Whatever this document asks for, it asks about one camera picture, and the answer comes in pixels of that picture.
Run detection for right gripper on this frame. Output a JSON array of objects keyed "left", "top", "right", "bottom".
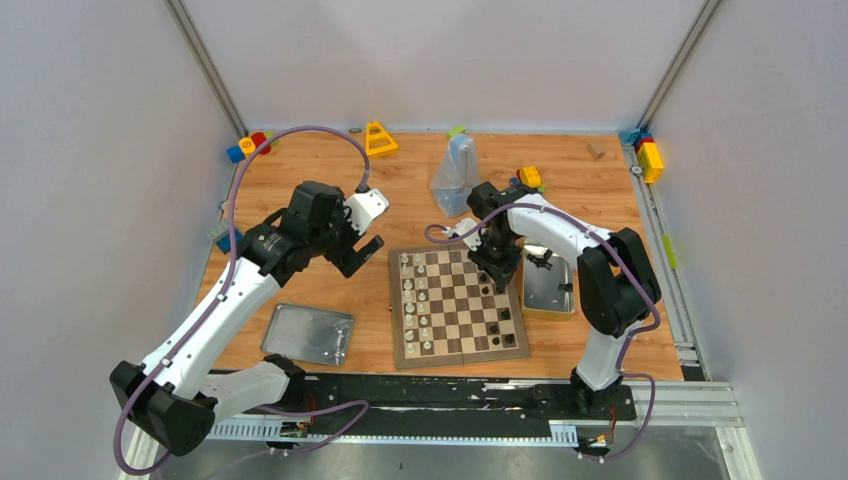
[{"left": 468, "top": 230, "right": 522, "bottom": 289}]

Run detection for silver metal tin box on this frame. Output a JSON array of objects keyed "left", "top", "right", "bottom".
[{"left": 519, "top": 242, "right": 576, "bottom": 322}]

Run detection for wooden chess board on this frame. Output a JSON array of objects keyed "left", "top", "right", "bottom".
[{"left": 388, "top": 245, "right": 530, "bottom": 370}]

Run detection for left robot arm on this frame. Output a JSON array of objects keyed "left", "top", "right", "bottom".
[{"left": 110, "top": 181, "right": 389, "bottom": 456}]

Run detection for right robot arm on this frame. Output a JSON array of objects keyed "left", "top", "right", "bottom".
[{"left": 465, "top": 182, "right": 662, "bottom": 418}]

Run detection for toy car blocks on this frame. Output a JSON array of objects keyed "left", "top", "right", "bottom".
[{"left": 509, "top": 166, "right": 545, "bottom": 194}]

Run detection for clear bubble wrap bag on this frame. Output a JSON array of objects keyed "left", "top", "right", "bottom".
[{"left": 430, "top": 134, "right": 480, "bottom": 218}]

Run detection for silver tin lid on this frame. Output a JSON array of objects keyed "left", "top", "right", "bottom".
[{"left": 260, "top": 303, "right": 354, "bottom": 367}]

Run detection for yellow trapezoid toy block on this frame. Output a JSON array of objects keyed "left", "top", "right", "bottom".
[{"left": 365, "top": 121, "right": 399, "bottom": 158}]

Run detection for blue lego brick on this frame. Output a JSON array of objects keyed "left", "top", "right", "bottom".
[{"left": 214, "top": 229, "right": 243, "bottom": 254}]

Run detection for grey lego brick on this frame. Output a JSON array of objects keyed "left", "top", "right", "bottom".
[{"left": 207, "top": 221, "right": 229, "bottom": 243}]

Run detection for green block behind bag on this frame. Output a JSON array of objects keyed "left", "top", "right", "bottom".
[{"left": 447, "top": 125, "right": 466, "bottom": 139}]

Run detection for red cylinder block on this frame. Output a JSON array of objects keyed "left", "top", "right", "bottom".
[{"left": 250, "top": 131, "right": 271, "bottom": 155}]

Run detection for yellow cylinder block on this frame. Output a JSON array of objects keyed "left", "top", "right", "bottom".
[{"left": 238, "top": 137, "right": 257, "bottom": 159}]

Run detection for blue cube block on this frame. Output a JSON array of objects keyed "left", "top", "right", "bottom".
[{"left": 226, "top": 145, "right": 246, "bottom": 164}]

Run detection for small wooden block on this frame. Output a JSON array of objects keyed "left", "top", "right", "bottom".
[{"left": 586, "top": 142, "right": 606, "bottom": 160}]

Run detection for stacked coloured bricks corner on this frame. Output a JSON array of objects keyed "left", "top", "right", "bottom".
[{"left": 618, "top": 129, "right": 665, "bottom": 184}]

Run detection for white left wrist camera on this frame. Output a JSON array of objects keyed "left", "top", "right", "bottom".
[{"left": 343, "top": 188, "right": 390, "bottom": 236}]

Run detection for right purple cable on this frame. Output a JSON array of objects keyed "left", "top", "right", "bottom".
[{"left": 423, "top": 202, "right": 663, "bottom": 463}]

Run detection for purple cable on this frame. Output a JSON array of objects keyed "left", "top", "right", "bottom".
[
  {"left": 112, "top": 125, "right": 372, "bottom": 477},
  {"left": 423, "top": 202, "right": 663, "bottom": 463}
]

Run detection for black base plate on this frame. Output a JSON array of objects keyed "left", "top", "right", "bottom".
[{"left": 239, "top": 372, "right": 639, "bottom": 425}]

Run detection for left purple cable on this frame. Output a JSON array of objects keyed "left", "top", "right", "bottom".
[{"left": 112, "top": 125, "right": 372, "bottom": 477}]

